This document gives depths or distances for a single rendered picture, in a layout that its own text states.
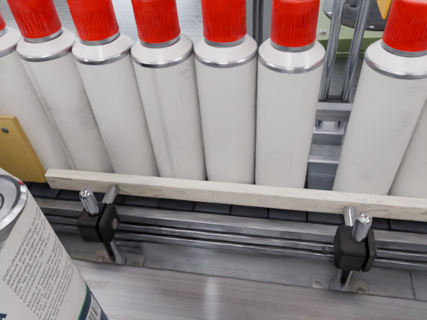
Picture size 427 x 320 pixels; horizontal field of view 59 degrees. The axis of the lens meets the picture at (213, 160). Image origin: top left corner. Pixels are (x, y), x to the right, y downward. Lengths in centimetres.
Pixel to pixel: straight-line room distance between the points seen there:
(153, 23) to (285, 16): 10
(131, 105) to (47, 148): 12
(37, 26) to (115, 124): 10
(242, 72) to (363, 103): 10
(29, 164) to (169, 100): 18
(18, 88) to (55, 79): 5
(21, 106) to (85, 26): 12
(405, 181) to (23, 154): 37
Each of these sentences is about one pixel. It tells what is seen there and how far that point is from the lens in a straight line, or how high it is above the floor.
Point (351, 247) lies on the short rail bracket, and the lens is 33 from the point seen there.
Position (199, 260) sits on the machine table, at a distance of 42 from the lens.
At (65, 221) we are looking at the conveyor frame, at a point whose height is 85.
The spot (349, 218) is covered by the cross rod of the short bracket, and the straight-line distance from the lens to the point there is 36.
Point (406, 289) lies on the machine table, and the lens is 43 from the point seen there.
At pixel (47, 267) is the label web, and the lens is 20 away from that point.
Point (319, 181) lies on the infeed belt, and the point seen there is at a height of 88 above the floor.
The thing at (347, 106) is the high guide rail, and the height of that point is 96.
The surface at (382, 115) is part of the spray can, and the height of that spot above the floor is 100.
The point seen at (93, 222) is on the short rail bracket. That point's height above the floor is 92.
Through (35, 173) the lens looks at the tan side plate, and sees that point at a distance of 44.
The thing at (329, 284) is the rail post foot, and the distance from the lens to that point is 40.
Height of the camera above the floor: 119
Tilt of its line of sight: 44 degrees down
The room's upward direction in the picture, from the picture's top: 5 degrees counter-clockwise
